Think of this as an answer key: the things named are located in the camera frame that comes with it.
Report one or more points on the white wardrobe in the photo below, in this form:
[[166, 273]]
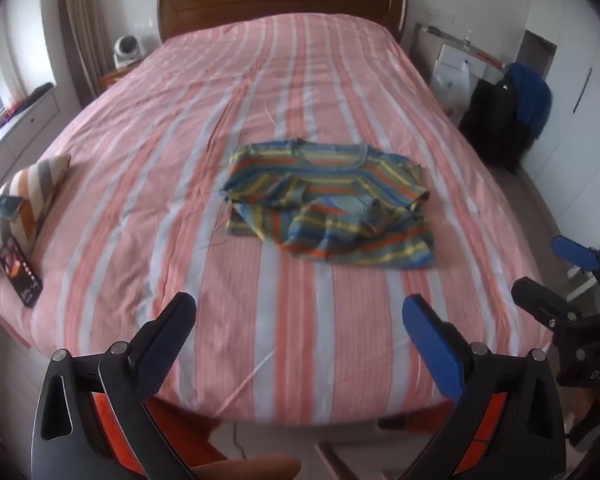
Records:
[[564, 164]]

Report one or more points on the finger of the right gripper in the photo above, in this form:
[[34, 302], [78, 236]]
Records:
[[578, 255], [545, 306]]

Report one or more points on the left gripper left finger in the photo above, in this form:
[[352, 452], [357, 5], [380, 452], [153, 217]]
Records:
[[67, 439]]

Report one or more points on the orange fleece trousers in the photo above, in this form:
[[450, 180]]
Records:
[[368, 450]]

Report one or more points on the white side table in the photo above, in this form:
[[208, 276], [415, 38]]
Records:
[[452, 67]]

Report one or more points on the person's right hand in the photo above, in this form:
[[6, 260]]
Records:
[[586, 414]]

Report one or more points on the striped zigzag pillow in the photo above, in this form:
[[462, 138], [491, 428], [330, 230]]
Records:
[[38, 185]]

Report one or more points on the pink striped bed cover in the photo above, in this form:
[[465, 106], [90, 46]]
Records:
[[140, 217]]

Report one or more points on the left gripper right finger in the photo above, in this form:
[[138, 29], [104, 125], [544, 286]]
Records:
[[506, 420]]

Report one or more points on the blue garment on chair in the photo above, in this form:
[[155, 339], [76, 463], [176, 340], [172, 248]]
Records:
[[534, 98]]

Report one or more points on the black chair with clothes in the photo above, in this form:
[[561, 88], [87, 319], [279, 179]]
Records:
[[491, 125]]

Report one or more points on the wooden nightstand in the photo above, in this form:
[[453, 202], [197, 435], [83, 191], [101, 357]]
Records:
[[111, 78]]

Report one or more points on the striped knit sweater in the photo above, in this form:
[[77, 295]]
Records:
[[339, 203]]

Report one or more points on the white window cabinet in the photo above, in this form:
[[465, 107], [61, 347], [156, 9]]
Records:
[[25, 138]]

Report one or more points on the silver phone on pillow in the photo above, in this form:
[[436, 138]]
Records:
[[10, 206]]

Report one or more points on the beige curtain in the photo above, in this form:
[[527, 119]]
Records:
[[87, 46]]

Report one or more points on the black smartphone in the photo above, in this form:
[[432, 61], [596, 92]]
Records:
[[15, 265]]

